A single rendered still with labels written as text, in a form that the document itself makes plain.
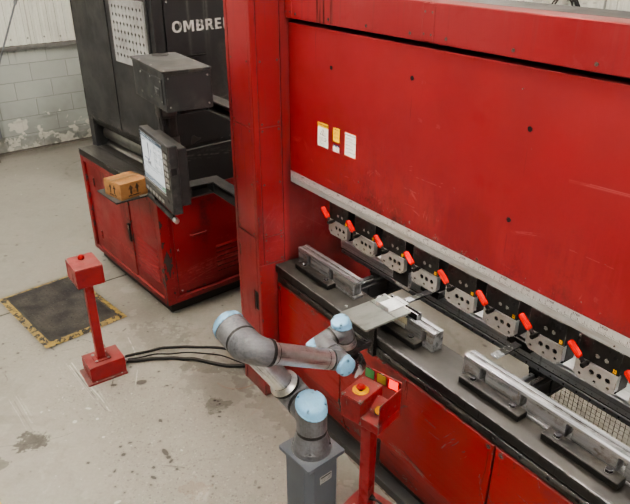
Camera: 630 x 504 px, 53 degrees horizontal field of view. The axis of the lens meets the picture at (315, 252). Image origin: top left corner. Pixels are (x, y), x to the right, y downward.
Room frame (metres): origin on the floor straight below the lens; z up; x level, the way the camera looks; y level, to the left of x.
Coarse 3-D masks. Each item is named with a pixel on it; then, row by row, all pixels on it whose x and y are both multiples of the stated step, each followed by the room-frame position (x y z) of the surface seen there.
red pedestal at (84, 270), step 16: (80, 256) 3.32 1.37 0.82; (80, 272) 3.19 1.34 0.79; (96, 272) 3.24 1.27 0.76; (80, 288) 3.18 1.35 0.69; (96, 320) 3.28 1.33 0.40; (96, 336) 3.27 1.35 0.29; (96, 352) 3.27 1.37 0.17; (112, 352) 3.34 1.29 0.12; (96, 368) 3.19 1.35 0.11; (112, 368) 3.25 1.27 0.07; (96, 384) 3.17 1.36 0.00
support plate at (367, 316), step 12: (372, 300) 2.52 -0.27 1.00; (384, 300) 2.52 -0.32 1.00; (348, 312) 2.42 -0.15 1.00; (360, 312) 2.42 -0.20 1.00; (372, 312) 2.42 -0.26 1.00; (384, 312) 2.42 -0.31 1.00; (396, 312) 2.42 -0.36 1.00; (408, 312) 2.42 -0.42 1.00; (360, 324) 2.32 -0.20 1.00; (372, 324) 2.32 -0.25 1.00
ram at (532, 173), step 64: (320, 64) 2.96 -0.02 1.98; (384, 64) 2.60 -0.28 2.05; (448, 64) 2.32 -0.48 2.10; (512, 64) 2.10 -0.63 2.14; (384, 128) 2.59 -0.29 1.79; (448, 128) 2.30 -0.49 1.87; (512, 128) 2.07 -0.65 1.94; (576, 128) 1.88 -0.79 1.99; (320, 192) 2.96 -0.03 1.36; (384, 192) 2.57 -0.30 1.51; (448, 192) 2.27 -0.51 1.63; (512, 192) 2.04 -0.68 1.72; (576, 192) 1.84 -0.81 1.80; (448, 256) 2.24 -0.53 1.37; (512, 256) 2.00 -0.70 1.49; (576, 256) 1.81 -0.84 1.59
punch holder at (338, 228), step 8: (336, 208) 2.85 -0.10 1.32; (336, 216) 2.84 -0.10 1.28; (344, 216) 2.79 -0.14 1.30; (352, 216) 2.79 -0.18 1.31; (336, 224) 2.84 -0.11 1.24; (344, 224) 2.79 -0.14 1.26; (336, 232) 2.84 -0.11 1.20; (344, 232) 2.80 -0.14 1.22; (344, 240) 2.78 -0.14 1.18; (352, 240) 2.79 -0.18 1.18
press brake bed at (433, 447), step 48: (288, 288) 3.03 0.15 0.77; (288, 336) 3.02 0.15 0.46; (336, 384) 2.65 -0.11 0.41; (336, 432) 2.69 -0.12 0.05; (384, 432) 2.34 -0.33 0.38; (432, 432) 2.09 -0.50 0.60; (480, 432) 1.91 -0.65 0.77; (384, 480) 2.35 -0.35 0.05; (432, 480) 2.07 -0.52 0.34; (480, 480) 1.86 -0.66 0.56; (528, 480) 1.70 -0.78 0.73
